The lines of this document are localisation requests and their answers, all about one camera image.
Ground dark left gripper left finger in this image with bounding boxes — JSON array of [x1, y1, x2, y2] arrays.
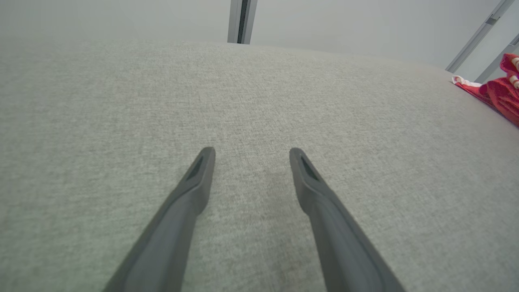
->
[[103, 146, 217, 292]]

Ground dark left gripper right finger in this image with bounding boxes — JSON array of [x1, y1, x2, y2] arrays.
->
[[289, 147, 406, 292]]

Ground red shorts white stripes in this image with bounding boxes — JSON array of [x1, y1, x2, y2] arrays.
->
[[452, 53, 519, 129]]

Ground grey fabric sofa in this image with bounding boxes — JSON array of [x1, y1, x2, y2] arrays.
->
[[0, 38, 519, 292]]

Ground grey partition post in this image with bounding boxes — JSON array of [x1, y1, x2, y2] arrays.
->
[[227, 0, 259, 45]]

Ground grey slanted wall frame strip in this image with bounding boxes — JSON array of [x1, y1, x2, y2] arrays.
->
[[474, 34, 519, 84], [445, 0, 516, 74]]

